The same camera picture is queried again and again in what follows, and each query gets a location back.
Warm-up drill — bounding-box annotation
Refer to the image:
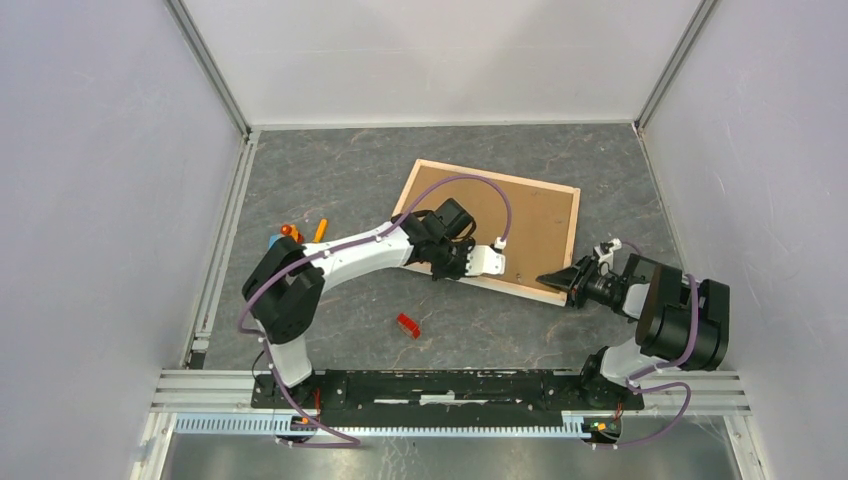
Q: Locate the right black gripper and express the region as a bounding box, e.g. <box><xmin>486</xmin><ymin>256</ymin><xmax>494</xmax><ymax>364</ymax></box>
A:
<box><xmin>536</xmin><ymin>254</ymin><xmax>621</xmax><ymax>308</ymax></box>

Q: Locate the white wooden picture frame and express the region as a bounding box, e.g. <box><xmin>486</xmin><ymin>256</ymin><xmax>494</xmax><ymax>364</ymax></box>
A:
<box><xmin>393</xmin><ymin>159</ymin><xmax>581</xmax><ymax>306</ymax></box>

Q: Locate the orange handle screwdriver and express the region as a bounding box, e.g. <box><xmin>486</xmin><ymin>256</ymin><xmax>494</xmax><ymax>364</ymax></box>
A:
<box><xmin>313</xmin><ymin>218</ymin><xmax>329</xmax><ymax>243</ymax></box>

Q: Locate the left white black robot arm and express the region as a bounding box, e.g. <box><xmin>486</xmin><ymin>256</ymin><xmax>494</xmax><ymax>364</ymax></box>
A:
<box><xmin>242</xmin><ymin>198</ymin><xmax>476</xmax><ymax>408</ymax></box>

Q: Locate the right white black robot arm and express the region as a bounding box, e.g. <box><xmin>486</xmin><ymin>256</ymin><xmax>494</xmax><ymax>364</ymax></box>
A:
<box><xmin>536</xmin><ymin>251</ymin><xmax>730</xmax><ymax>408</ymax></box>

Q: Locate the red toy brick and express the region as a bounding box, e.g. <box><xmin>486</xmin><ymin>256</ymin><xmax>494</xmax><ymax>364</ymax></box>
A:
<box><xmin>396</xmin><ymin>313</ymin><xmax>421</xmax><ymax>339</ymax></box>

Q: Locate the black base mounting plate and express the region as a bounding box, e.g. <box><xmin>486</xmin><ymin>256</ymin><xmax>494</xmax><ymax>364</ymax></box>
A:
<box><xmin>250</xmin><ymin>369</ymin><xmax>645</xmax><ymax>428</ymax></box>

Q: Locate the orange blue toy block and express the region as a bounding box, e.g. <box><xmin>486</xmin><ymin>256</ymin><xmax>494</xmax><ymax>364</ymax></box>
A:
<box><xmin>268</xmin><ymin>223</ymin><xmax>305</xmax><ymax>252</ymax></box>

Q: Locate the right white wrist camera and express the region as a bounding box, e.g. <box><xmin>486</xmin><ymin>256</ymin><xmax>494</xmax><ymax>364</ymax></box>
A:
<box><xmin>593</xmin><ymin>238</ymin><xmax>622</xmax><ymax>267</ymax></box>

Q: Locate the slotted cable duct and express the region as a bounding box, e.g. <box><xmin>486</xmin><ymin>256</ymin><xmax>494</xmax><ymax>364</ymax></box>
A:
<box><xmin>174</xmin><ymin>413</ymin><xmax>590</xmax><ymax>440</ymax></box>

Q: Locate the aluminium rail frame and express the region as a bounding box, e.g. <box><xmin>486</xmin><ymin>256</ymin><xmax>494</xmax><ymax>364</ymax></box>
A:
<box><xmin>130</xmin><ymin>370</ymin><xmax>770</xmax><ymax>479</ymax></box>

